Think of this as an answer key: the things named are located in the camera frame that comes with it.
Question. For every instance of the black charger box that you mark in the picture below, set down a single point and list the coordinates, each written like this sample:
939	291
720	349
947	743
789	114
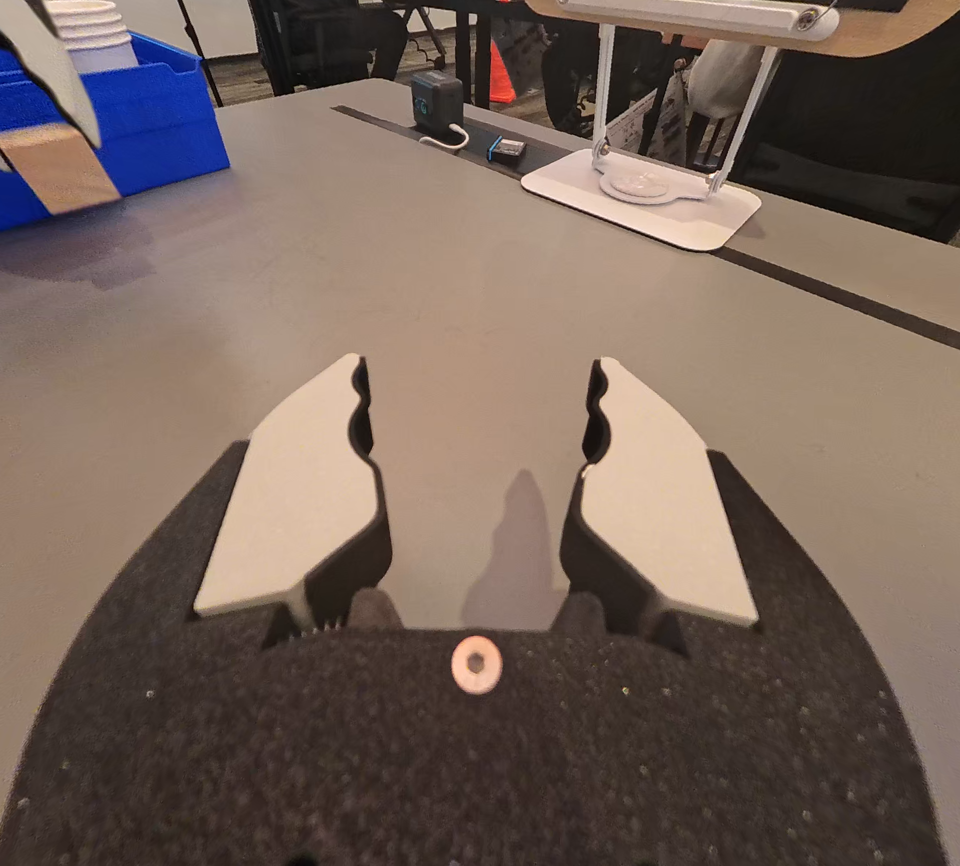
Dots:
435	101

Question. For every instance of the white document stand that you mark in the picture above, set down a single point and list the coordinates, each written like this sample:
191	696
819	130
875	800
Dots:
645	214

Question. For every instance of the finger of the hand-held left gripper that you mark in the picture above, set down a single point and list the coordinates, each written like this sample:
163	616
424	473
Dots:
45	71

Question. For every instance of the small black battery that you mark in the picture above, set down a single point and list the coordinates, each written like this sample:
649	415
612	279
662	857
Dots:
508	152

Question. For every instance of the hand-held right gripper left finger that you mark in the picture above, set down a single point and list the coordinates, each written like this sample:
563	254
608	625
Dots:
300	499

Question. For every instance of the orange traffic cone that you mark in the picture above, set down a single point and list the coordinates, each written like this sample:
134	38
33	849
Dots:
501	83

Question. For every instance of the wooden cube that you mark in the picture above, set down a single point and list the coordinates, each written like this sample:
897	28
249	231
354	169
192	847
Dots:
52	173

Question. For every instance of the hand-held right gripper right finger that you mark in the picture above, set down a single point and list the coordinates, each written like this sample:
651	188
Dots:
660	506

